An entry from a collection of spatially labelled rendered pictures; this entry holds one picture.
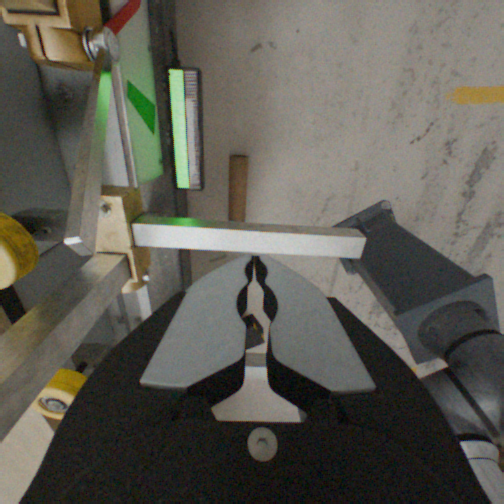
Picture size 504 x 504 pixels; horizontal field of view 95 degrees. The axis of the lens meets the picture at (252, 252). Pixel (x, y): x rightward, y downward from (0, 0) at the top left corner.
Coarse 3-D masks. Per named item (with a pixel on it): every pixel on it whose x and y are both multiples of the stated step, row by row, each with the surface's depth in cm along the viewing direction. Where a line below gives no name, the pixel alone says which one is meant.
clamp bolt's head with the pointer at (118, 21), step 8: (136, 0) 25; (128, 8) 24; (136, 8) 25; (120, 16) 22; (128, 16) 24; (112, 24) 21; (120, 24) 22; (88, 32) 19; (88, 40) 18; (112, 40) 19; (88, 48) 19; (112, 48) 19; (112, 56) 19
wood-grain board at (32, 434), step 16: (0, 320) 29; (32, 416) 36; (48, 416) 38; (16, 432) 39; (32, 432) 39; (48, 432) 39; (0, 448) 42; (16, 448) 42; (32, 448) 42; (0, 464) 45; (16, 464) 45; (32, 464) 45; (0, 480) 49; (16, 480) 49; (0, 496) 53; (16, 496) 53
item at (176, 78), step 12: (180, 72) 32; (180, 84) 32; (180, 96) 33; (180, 108) 34; (180, 120) 35; (180, 132) 35; (180, 144) 36; (180, 156) 37; (180, 168) 38; (180, 180) 39
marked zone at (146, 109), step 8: (128, 80) 25; (128, 88) 26; (136, 88) 27; (128, 96) 26; (136, 96) 27; (144, 96) 30; (136, 104) 28; (144, 104) 30; (152, 104) 32; (144, 112) 30; (152, 112) 32; (144, 120) 30; (152, 120) 32; (152, 128) 33
